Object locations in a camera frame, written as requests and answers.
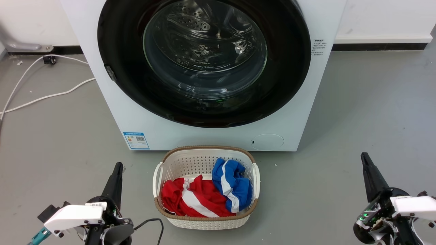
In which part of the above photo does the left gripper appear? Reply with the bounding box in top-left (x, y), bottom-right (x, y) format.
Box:
top-left (84, 162), bottom-right (135, 245)

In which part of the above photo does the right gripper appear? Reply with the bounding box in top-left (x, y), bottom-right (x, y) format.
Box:
top-left (353, 152), bottom-right (430, 245)

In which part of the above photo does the white front-load washing machine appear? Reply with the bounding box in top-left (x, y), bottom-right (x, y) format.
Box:
top-left (60, 0), bottom-right (348, 152)

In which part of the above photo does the round black glass washer door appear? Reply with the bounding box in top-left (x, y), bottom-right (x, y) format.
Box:
top-left (97, 0), bottom-right (312, 129)

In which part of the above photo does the blue energy label sticker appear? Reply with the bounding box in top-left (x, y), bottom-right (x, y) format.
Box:
top-left (123, 132), bottom-right (150, 150)

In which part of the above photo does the white woven laundry basket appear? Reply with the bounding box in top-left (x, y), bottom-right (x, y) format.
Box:
top-left (153, 145), bottom-right (261, 230)

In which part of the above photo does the red and white garment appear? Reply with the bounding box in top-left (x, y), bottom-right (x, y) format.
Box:
top-left (161, 175), bottom-right (237, 218)

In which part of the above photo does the round white filter cover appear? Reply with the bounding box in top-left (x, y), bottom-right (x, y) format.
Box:
top-left (251, 133), bottom-right (285, 151)

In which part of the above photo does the blue and white garment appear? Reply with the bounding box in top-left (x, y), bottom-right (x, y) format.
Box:
top-left (212, 158), bottom-right (253, 213)

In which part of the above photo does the grey drain pipe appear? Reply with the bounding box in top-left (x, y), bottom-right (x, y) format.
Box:
top-left (0, 32), bottom-right (54, 53)

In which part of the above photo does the teal cable connector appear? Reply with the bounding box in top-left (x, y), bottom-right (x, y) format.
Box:
top-left (28, 227), bottom-right (52, 245)

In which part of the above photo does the white power cable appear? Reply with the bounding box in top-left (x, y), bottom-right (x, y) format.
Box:
top-left (0, 54), bottom-right (89, 120)
top-left (0, 78), bottom-right (96, 115)

